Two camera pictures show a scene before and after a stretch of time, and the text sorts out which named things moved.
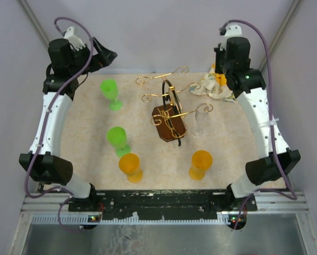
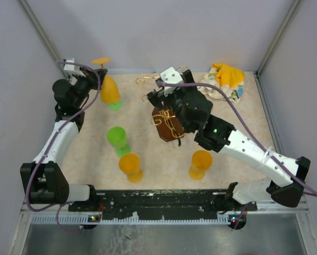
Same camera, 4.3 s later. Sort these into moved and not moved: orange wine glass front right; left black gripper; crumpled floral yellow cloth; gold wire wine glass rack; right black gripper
Moved: left black gripper; right black gripper
Not moved: gold wire wine glass rack; crumpled floral yellow cloth; orange wine glass front right
